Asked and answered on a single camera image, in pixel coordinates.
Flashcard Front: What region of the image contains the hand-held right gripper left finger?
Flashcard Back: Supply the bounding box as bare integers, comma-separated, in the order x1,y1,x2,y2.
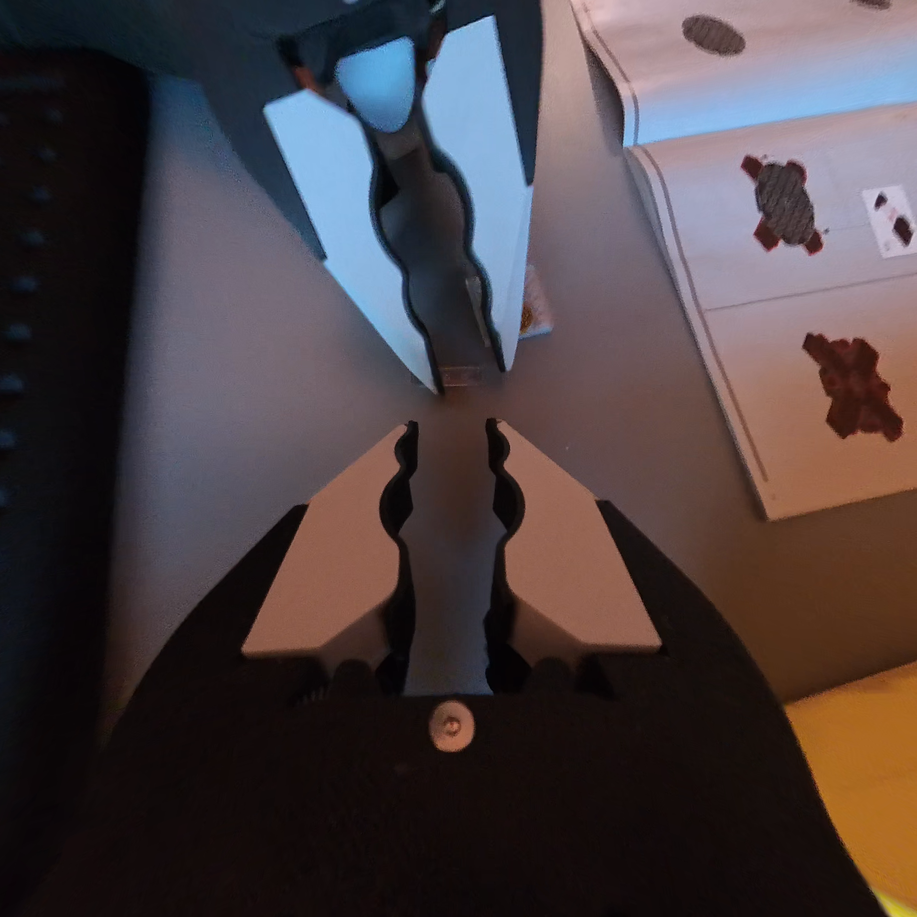
242,421,420,694

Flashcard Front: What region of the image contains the instruction booklet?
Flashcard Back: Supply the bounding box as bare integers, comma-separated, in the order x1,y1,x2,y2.
569,0,917,522

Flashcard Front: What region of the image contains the yellow plastic parts bin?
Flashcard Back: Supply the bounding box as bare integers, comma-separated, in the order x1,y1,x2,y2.
784,662,917,917

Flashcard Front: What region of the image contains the grey desk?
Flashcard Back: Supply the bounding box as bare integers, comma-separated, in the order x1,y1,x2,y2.
107,0,917,717

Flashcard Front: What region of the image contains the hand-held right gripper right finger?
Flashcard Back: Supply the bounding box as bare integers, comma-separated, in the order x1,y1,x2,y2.
486,419,661,694

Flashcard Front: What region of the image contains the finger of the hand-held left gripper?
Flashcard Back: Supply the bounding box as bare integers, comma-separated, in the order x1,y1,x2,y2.
421,14,534,375
264,88,445,396

